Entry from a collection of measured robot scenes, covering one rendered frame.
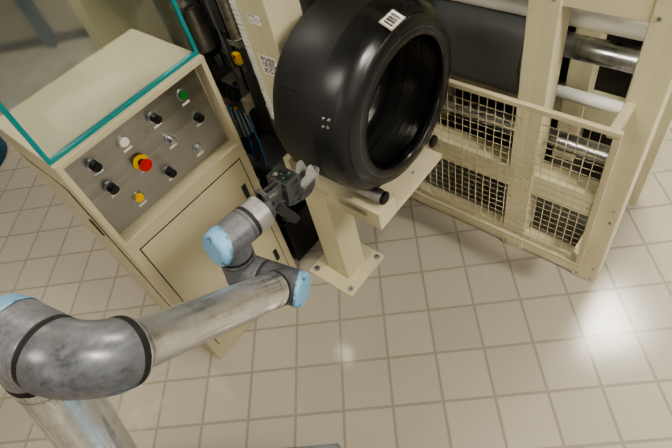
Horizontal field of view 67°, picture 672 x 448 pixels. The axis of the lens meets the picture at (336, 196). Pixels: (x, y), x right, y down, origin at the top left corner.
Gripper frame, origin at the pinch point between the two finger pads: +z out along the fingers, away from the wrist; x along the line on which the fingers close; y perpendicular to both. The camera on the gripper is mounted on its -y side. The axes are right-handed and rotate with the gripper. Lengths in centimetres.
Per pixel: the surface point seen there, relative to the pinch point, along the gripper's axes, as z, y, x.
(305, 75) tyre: 5.4, 26.0, 3.5
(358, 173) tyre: 5.3, 0.5, -10.9
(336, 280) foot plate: 29, -107, 31
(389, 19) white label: 23.7, 35.5, -9.4
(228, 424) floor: -48, -118, 27
